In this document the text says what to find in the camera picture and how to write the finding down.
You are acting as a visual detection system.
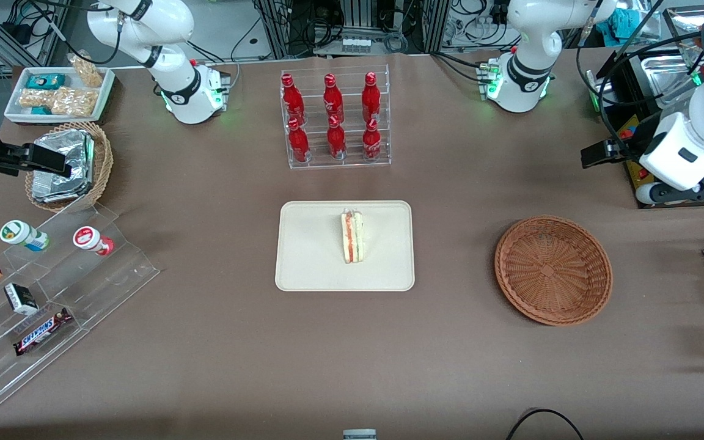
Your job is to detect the red cola bottle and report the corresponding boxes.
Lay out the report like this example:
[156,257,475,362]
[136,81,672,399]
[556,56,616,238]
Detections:
[326,115,348,161]
[281,73,306,127]
[361,71,382,124]
[362,118,383,162]
[323,73,345,123]
[287,118,311,164]

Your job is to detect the red lid yogurt bottle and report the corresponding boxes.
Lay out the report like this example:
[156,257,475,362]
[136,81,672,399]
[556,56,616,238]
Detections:
[73,226,115,257]

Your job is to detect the black cable loop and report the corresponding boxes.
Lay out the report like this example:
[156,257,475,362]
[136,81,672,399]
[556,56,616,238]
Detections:
[506,408,585,440]

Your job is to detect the clear bag of nuts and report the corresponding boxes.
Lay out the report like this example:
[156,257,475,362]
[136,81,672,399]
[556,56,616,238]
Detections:
[18,89,54,110]
[51,86,98,119]
[68,52,104,89]

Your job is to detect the steel food pan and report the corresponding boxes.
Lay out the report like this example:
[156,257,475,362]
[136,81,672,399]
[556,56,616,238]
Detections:
[640,54,698,111]

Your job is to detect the teal snack box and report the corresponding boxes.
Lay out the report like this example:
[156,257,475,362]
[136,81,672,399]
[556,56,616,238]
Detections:
[26,73,66,90]

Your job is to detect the silver foil wrapped packages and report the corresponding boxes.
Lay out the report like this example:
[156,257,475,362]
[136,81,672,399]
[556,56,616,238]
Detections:
[31,128,95,204]

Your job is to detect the black food warmer appliance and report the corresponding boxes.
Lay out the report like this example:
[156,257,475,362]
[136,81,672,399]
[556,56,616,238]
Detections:
[585,6,704,210]

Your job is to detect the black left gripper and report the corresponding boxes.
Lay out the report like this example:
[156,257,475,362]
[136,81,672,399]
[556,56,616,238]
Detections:
[581,139,650,170]

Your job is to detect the aluminium equipment rack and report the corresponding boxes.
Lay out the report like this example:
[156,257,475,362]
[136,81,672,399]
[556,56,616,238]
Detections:
[254,0,450,59]

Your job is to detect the beige rectangular tray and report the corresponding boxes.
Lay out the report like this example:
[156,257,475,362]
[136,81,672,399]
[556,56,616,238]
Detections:
[274,200,416,292]

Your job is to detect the triangular sandwich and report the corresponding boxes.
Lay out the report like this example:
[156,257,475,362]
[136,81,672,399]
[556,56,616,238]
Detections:
[340,209,365,265]

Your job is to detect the clear acrylic bottle rack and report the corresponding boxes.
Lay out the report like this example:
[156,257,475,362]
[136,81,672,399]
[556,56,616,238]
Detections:
[279,64,392,171]

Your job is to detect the small black white carton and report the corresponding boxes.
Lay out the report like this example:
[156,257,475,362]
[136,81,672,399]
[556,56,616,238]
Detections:
[4,283,40,316]

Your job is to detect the clear acrylic stepped shelf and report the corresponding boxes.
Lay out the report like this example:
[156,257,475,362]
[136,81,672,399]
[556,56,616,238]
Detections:
[0,202,161,416]

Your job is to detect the light tan wicker basket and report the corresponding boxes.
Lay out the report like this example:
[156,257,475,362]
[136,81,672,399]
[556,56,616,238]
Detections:
[24,121,114,213]

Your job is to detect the round brown wicker basket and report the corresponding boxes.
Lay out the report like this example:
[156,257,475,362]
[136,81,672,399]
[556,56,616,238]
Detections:
[494,215,614,326]

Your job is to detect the white rectangular snack tray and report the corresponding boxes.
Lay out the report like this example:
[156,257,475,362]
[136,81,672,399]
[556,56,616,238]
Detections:
[4,66,116,125]

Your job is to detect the snickers chocolate bar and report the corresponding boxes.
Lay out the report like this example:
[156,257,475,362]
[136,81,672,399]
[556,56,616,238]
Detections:
[13,307,74,357]

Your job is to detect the green lid yogurt bottle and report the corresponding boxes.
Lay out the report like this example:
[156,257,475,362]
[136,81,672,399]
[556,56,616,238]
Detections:
[0,220,51,252]

